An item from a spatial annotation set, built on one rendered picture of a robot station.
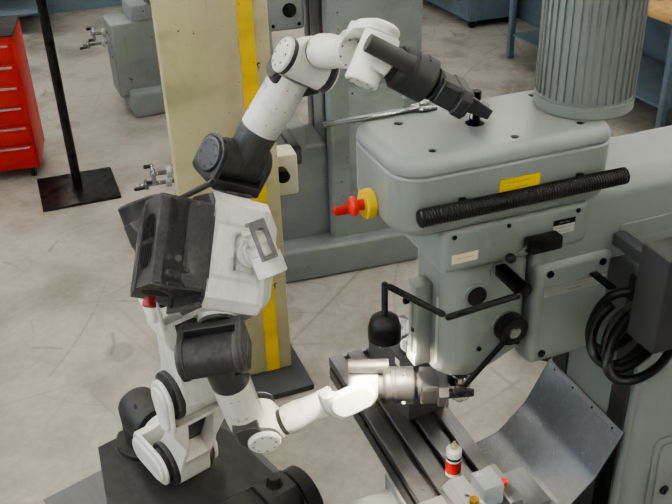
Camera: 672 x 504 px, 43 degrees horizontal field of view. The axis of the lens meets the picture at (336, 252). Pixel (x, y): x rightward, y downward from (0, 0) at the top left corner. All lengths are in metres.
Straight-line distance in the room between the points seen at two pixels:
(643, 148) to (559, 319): 0.42
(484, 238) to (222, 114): 1.88
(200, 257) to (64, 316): 2.93
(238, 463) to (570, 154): 1.59
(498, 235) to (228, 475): 1.42
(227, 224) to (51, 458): 2.18
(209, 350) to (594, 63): 0.97
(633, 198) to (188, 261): 0.94
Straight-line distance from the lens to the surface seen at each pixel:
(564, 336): 1.98
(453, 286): 1.79
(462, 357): 1.89
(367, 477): 3.59
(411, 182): 1.58
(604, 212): 1.87
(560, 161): 1.72
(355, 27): 1.69
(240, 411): 2.00
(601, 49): 1.74
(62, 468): 3.84
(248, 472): 2.82
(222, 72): 3.36
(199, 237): 1.87
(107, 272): 5.06
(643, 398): 2.18
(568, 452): 2.35
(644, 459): 2.30
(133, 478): 2.88
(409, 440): 2.37
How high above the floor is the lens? 2.54
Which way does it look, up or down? 30 degrees down
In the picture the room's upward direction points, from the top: 2 degrees counter-clockwise
